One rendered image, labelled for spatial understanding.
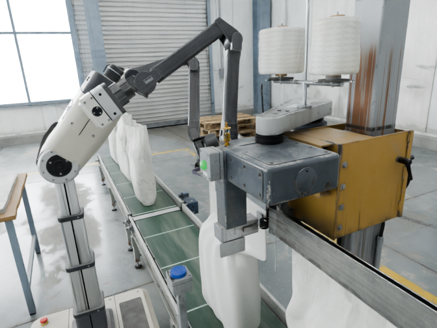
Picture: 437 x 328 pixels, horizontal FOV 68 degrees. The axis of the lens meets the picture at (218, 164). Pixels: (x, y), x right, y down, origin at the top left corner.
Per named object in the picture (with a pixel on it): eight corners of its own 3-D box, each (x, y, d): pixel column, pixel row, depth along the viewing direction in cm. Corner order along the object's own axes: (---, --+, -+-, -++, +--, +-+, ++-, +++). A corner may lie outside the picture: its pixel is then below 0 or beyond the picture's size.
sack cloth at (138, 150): (129, 191, 325) (119, 120, 304) (150, 187, 333) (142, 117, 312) (138, 208, 284) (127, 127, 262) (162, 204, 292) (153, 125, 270)
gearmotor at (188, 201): (173, 204, 314) (172, 191, 309) (187, 201, 320) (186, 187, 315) (184, 217, 288) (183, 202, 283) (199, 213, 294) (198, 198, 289)
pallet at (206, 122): (193, 124, 722) (192, 118, 718) (241, 118, 764) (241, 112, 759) (205, 130, 649) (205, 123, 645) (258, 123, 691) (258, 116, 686)
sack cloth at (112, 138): (108, 157, 448) (100, 106, 426) (123, 155, 456) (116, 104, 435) (115, 166, 408) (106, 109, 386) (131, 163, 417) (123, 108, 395)
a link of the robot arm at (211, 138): (190, 135, 167) (188, 129, 159) (211, 128, 168) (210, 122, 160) (198, 156, 164) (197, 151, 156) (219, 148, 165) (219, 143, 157)
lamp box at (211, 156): (200, 175, 102) (199, 148, 99) (213, 172, 104) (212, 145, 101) (211, 182, 96) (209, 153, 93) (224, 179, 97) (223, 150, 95)
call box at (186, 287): (166, 284, 123) (164, 271, 121) (186, 278, 126) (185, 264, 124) (173, 297, 116) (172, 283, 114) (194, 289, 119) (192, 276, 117)
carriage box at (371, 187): (285, 211, 123) (287, 130, 114) (350, 192, 137) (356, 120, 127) (333, 241, 102) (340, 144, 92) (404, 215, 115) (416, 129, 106)
